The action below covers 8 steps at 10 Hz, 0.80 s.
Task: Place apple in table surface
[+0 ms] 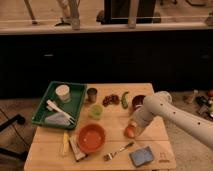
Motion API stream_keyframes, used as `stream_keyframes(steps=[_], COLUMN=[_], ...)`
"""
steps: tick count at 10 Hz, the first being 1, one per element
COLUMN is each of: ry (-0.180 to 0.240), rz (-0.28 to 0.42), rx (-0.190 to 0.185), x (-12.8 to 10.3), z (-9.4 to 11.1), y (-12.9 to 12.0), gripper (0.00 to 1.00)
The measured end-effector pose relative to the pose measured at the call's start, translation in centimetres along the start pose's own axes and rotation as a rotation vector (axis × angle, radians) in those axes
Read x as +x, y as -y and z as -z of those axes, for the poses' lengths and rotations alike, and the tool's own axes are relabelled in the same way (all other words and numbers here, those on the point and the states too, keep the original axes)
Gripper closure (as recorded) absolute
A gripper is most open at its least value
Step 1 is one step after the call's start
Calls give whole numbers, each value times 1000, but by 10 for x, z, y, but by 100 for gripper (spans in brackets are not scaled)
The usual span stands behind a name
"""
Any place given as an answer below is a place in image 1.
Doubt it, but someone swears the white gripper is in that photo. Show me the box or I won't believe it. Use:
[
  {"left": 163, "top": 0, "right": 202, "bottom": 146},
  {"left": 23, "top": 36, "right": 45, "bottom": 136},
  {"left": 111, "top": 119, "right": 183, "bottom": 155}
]
[{"left": 130, "top": 107, "right": 154, "bottom": 137}]

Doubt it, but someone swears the blue sponge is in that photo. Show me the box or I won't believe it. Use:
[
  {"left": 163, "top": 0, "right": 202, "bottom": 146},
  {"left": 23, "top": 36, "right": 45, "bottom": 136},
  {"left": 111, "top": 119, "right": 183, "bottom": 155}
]
[{"left": 129, "top": 146, "right": 154, "bottom": 167}]

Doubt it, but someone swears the white cup in tray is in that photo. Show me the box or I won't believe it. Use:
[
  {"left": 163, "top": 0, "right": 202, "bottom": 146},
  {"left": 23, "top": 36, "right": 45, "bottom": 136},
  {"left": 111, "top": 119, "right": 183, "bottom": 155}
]
[{"left": 55, "top": 84, "right": 71, "bottom": 103}]

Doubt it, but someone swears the purple grapes bunch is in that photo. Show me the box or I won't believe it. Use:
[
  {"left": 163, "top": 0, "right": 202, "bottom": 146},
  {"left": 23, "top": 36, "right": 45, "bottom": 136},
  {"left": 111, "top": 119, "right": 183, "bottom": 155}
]
[{"left": 102, "top": 94, "right": 120, "bottom": 107}]

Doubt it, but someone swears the wooden table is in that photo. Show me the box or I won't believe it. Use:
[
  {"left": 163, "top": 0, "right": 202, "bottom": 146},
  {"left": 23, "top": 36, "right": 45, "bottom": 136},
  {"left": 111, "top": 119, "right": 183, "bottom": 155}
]
[{"left": 23, "top": 82, "right": 177, "bottom": 171}]

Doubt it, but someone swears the dark red bowl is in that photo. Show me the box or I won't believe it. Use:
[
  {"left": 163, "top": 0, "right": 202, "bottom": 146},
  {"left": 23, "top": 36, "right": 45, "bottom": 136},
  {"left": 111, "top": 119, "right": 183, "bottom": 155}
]
[{"left": 132, "top": 95, "right": 145, "bottom": 110}]

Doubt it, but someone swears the green plastic cup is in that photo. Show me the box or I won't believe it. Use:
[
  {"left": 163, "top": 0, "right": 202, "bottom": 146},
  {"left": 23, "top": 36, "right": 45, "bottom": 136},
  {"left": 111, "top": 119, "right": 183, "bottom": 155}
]
[{"left": 89, "top": 104, "right": 103, "bottom": 120}]

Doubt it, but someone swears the yellow banana toy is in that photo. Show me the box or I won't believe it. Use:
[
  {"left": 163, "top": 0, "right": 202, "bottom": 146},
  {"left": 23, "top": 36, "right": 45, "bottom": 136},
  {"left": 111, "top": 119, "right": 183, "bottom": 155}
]
[{"left": 62, "top": 131, "right": 69, "bottom": 156}]

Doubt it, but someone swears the white plastic fork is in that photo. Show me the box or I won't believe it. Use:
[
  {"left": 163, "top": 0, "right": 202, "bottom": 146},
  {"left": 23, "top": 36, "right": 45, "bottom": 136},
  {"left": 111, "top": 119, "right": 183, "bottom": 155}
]
[{"left": 46, "top": 100, "right": 75, "bottom": 124}]

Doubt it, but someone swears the black chair base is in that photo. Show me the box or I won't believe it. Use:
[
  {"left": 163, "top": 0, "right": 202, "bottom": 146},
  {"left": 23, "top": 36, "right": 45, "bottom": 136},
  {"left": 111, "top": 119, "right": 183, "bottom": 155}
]
[{"left": 0, "top": 113, "right": 30, "bottom": 162}]

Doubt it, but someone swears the metal cup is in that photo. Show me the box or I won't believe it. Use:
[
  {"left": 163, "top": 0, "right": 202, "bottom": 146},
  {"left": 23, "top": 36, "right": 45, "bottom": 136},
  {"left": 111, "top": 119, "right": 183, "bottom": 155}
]
[{"left": 87, "top": 88, "right": 97, "bottom": 103}]

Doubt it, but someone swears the orange bowl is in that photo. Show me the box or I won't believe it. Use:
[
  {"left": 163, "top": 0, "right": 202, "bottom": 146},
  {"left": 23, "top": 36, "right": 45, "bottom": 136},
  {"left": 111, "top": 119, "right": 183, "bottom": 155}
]
[{"left": 77, "top": 123, "right": 106, "bottom": 154}]

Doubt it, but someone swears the metal fork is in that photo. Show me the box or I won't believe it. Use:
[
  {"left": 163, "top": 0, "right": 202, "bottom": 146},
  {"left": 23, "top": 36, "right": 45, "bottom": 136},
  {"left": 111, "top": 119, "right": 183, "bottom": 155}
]
[{"left": 103, "top": 141, "right": 134, "bottom": 161}]

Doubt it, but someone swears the grey folded cloth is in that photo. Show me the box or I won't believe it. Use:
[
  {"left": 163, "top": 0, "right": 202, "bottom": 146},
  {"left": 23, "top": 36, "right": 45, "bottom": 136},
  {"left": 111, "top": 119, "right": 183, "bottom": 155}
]
[{"left": 45, "top": 112, "right": 70, "bottom": 126}]

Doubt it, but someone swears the red apple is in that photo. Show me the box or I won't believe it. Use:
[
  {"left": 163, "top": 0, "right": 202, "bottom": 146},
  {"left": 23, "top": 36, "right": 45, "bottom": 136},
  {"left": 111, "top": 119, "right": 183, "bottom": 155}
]
[{"left": 124, "top": 125, "right": 135, "bottom": 138}]

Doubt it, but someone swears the brown wooden block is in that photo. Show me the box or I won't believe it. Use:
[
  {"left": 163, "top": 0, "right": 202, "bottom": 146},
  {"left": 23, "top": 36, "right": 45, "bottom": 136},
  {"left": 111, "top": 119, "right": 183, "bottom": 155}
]
[{"left": 69, "top": 135, "right": 87, "bottom": 162}]

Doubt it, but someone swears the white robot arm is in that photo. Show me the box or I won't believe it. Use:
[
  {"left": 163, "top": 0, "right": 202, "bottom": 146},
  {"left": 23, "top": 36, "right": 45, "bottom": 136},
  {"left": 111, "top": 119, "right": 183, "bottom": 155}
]
[{"left": 130, "top": 91, "right": 213, "bottom": 150}]

